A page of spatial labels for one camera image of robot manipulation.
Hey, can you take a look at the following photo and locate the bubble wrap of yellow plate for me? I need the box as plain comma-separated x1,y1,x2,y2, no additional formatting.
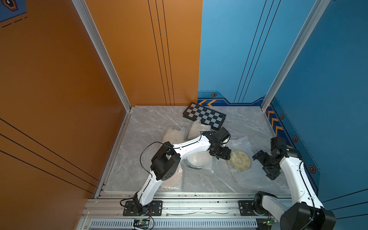
226,137,290,195

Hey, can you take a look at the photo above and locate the yellow dinner plate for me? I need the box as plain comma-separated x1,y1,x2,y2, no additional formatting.
228,150,252,171

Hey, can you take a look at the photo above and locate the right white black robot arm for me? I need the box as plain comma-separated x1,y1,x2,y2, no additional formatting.
252,137,336,230

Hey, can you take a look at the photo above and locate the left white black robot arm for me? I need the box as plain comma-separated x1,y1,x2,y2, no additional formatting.
133,127,231,213

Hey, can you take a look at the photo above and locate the bubble wrapped white blue plate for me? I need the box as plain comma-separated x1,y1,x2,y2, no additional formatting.
185,151,217,170

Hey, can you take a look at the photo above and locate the bubble wrapped pink plate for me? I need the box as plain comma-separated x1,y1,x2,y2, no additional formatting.
159,165,183,192

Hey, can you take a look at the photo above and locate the black white checkerboard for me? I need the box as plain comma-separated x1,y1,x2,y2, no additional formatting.
183,103,226,131

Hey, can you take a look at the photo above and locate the right green circuit board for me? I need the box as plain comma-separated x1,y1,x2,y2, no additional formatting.
255,218,278,230

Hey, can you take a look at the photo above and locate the green circuit board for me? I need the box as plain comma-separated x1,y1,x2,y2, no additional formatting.
255,218,278,230
132,218,150,230

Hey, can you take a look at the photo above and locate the left green circuit board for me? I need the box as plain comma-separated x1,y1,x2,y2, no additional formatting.
132,218,150,230

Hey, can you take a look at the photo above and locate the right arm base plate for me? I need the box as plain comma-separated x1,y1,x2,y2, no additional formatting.
238,200,271,216

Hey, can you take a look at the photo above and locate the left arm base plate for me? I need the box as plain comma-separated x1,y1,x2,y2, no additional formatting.
123,200,163,217

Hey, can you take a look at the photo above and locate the white vented cable duct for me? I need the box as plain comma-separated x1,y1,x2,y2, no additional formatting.
87,218,257,230

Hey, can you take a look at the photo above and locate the aluminium front rail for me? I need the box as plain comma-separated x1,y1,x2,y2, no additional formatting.
81,191,255,219

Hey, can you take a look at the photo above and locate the right aluminium corner post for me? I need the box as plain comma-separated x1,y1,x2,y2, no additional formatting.
261,0,330,113

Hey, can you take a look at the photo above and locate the aluminium corner post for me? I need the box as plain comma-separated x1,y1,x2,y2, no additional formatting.
72,0,131,112
261,0,330,113

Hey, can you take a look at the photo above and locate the left aluminium corner post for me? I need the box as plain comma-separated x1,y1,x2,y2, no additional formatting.
72,0,131,112

